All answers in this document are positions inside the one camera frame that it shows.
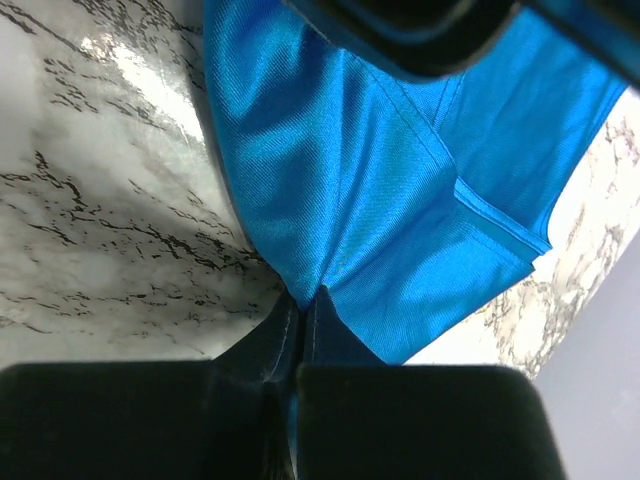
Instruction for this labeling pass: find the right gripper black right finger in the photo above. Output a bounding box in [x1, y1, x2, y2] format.
[296, 290, 565, 479]

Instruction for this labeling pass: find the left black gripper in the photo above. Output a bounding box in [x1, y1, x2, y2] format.
[287, 0, 639, 87]

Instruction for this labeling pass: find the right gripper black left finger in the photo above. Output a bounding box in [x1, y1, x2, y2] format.
[1, 295, 300, 479]

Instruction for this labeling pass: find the blue cloth napkin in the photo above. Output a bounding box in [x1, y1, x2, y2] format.
[203, 1, 626, 364]

